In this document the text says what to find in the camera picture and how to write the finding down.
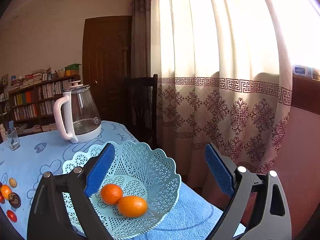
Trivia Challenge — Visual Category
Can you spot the glass kettle with white handle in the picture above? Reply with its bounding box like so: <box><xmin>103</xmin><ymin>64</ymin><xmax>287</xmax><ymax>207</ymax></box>
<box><xmin>53</xmin><ymin>80</ymin><xmax>102</xmax><ymax>144</ymax></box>

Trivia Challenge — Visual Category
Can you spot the brown wooden door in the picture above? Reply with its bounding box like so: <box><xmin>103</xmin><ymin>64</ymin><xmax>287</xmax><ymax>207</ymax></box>
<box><xmin>82</xmin><ymin>16</ymin><xmax>132</xmax><ymax>130</ymax></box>

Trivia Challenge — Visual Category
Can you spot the dark passion fruit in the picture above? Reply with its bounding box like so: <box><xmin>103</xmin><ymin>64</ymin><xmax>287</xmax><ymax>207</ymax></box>
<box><xmin>8</xmin><ymin>192</ymin><xmax>21</xmax><ymax>208</ymax></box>

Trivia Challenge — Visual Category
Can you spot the clear drinking glass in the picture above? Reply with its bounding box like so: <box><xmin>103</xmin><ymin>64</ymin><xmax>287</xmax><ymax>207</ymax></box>
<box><xmin>4</xmin><ymin>127</ymin><xmax>21</xmax><ymax>151</ymax></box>

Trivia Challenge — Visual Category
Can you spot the small wooden shelf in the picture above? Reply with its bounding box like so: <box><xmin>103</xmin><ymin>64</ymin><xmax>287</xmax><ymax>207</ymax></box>
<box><xmin>0</xmin><ymin>74</ymin><xmax>10</xmax><ymax>130</ymax></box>

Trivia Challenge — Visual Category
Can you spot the pile of books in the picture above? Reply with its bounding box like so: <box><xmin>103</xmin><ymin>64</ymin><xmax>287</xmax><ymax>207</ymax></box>
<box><xmin>9</xmin><ymin>69</ymin><xmax>49</xmax><ymax>92</ymax></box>

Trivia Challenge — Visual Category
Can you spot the cream patterned curtain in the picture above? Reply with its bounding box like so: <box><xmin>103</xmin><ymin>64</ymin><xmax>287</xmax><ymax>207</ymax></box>
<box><xmin>130</xmin><ymin>0</ymin><xmax>320</xmax><ymax>178</ymax></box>

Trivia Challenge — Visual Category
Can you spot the oval orange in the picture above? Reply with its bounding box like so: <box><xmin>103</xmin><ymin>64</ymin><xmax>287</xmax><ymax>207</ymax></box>
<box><xmin>117</xmin><ymin>196</ymin><xmax>148</xmax><ymax>218</ymax></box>

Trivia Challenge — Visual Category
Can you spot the dark wooden chair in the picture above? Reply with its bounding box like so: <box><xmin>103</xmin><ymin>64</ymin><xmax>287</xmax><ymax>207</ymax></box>
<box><xmin>124</xmin><ymin>74</ymin><xmax>158</xmax><ymax>148</ymax></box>

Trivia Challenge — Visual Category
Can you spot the round orange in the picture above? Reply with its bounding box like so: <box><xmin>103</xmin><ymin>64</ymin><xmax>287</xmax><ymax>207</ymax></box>
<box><xmin>0</xmin><ymin>184</ymin><xmax>12</xmax><ymax>200</ymax></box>
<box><xmin>100</xmin><ymin>184</ymin><xmax>123</xmax><ymax>205</ymax></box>

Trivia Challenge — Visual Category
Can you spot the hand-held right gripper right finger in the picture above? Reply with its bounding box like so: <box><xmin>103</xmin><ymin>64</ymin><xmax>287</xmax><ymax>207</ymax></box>
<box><xmin>205</xmin><ymin>143</ymin><xmax>292</xmax><ymax>240</ymax></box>

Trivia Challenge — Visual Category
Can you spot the blue heart print tablecloth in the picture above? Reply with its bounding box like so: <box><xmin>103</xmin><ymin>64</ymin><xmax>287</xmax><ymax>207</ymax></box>
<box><xmin>0</xmin><ymin>120</ymin><xmax>247</xmax><ymax>240</ymax></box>

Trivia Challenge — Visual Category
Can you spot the light blue plastic lattice basket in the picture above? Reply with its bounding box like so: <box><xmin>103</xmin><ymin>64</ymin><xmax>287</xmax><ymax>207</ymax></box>
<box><xmin>62</xmin><ymin>140</ymin><xmax>182</xmax><ymax>239</ymax></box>

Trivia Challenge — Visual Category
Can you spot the brown wooden panel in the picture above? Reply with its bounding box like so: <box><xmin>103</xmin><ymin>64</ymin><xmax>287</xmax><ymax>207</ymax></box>
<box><xmin>291</xmin><ymin>76</ymin><xmax>320</xmax><ymax>112</ymax></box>

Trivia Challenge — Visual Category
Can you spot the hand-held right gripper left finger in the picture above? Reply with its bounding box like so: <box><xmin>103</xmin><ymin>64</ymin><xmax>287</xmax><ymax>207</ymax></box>
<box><xmin>27</xmin><ymin>142</ymin><xmax>116</xmax><ymax>240</ymax></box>

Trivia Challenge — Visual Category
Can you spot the blue and white box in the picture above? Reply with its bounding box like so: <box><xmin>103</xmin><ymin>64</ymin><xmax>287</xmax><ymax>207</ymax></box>
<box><xmin>292</xmin><ymin>65</ymin><xmax>313</xmax><ymax>78</ymax></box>

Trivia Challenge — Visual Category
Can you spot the wooden bookshelf with books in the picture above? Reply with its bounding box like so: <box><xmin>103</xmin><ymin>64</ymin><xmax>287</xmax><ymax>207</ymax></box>
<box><xmin>9</xmin><ymin>75</ymin><xmax>81</xmax><ymax>133</ymax></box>

